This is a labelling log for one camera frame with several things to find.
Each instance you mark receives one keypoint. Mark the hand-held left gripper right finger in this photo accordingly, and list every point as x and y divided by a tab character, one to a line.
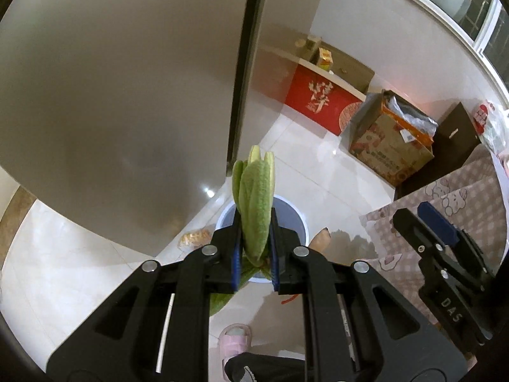
274	262

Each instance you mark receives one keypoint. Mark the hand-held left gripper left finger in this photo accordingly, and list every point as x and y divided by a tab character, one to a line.
236	260

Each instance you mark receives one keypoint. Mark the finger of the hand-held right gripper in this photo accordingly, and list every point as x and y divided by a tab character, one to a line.
437	223
413	229

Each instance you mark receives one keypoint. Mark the grey trash bin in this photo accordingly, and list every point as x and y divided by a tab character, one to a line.
293	223

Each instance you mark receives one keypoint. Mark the green vegetable peel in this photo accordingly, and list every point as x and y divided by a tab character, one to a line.
254	203

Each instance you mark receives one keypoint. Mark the pink bear print sheet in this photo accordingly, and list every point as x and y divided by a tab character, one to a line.
397	242

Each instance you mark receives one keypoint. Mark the red plastic strip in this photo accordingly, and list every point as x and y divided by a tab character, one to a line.
289	299

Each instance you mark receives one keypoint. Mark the brown scrap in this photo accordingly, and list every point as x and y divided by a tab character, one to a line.
321	239

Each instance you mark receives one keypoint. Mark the pink slipper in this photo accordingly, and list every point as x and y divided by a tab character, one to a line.
235	340

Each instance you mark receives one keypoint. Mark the printed cardboard box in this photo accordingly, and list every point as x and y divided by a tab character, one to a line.
387	149

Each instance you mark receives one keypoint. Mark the dark wooden cabinet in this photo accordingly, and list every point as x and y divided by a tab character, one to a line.
453	135

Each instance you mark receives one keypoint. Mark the grey plastic bag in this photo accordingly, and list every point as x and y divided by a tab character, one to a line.
413	117

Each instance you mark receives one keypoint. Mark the white plastic bag red print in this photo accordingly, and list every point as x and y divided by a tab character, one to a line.
493	127

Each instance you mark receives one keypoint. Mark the red gift box white lid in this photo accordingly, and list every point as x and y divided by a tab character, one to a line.
318	95

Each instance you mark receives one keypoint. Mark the yellow carton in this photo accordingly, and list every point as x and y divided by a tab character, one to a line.
324	59

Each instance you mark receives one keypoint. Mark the grey refrigerator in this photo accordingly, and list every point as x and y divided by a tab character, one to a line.
119	87

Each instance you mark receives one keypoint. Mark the small brown jar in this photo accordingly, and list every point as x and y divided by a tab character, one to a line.
313	43

